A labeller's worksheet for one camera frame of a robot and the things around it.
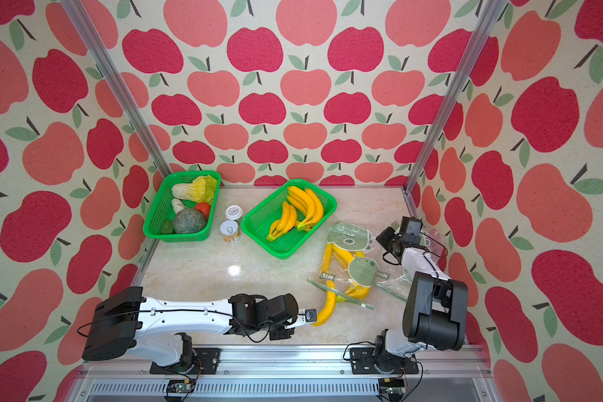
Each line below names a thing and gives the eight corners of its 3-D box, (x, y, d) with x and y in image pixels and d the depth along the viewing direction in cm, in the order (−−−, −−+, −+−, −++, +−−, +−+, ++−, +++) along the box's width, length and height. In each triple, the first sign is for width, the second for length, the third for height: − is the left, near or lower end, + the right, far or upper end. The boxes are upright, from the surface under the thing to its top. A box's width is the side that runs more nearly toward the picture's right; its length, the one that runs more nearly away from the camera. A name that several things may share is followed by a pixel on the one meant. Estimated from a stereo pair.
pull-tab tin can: (220, 242, 103) (217, 234, 99) (224, 227, 108) (221, 219, 104) (239, 242, 103) (236, 234, 99) (242, 227, 108) (240, 219, 104)
